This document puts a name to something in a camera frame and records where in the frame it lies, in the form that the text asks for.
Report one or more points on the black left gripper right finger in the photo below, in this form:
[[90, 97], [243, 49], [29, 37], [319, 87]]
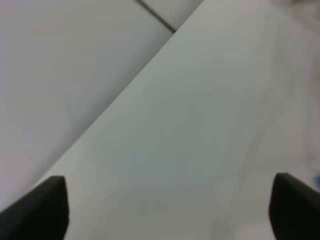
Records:
[[294, 209]]

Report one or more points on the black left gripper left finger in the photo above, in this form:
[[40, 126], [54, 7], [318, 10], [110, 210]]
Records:
[[41, 214]]

